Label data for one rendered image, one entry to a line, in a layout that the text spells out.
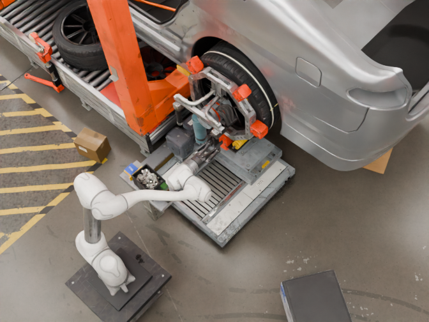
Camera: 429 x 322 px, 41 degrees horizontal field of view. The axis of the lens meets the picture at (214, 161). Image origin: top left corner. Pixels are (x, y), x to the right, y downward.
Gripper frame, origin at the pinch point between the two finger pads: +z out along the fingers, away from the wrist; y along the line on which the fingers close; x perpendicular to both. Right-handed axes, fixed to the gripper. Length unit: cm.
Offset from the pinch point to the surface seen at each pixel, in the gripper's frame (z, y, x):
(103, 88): 6, -139, -58
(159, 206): -45, -14, -38
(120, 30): -10, -60, 67
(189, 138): 10, -40, -43
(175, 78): 29, -69, -15
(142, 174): -38, -36, -28
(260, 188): 26, 14, -75
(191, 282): -59, 24, -83
